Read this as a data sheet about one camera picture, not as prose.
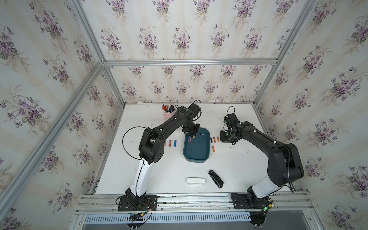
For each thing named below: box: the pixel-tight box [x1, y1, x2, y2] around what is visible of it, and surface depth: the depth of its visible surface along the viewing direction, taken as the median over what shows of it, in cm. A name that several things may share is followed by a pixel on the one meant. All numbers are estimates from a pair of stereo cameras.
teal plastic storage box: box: [183, 127, 211, 163], surface depth 94 cm
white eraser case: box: [186, 177, 206, 184], surface depth 80 cm
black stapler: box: [207, 169, 224, 189], surface depth 80 cm
